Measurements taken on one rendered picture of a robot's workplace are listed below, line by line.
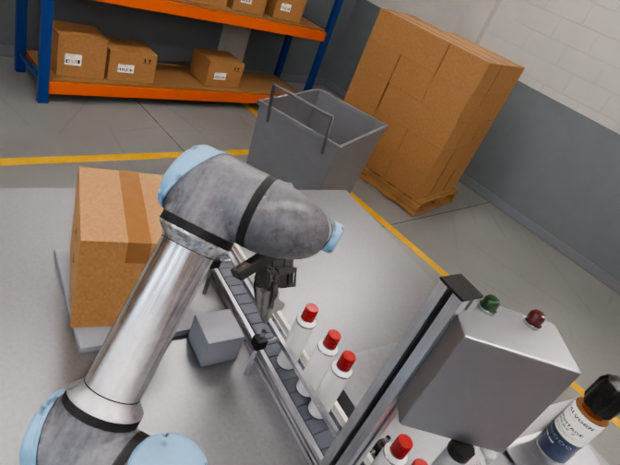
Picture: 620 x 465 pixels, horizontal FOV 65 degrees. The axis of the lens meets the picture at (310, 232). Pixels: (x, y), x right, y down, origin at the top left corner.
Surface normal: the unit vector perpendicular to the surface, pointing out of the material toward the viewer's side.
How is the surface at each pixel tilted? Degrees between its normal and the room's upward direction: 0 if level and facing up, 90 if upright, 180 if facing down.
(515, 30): 90
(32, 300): 0
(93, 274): 90
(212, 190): 57
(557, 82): 90
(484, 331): 0
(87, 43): 90
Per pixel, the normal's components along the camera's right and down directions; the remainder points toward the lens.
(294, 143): -0.50, 0.38
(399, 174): -0.65, 0.21
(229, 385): 0.34, -0.78
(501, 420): -0.06, 0.54
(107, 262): 0.35, 0.62
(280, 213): 0.39, -0.04
